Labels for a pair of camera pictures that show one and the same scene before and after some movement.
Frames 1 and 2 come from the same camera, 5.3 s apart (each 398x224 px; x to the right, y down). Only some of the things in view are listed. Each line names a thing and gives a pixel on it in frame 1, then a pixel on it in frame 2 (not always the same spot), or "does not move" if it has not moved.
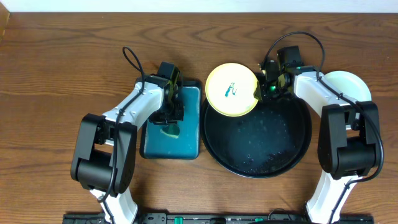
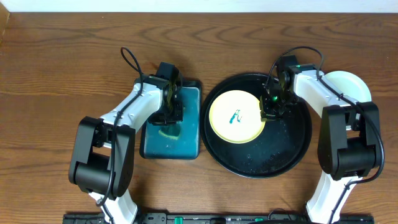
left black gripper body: [166, 117] does not move
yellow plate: [230, 89] -> [235, 116]
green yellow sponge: [172, 130] does not move
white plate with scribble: [349, 84] does not move
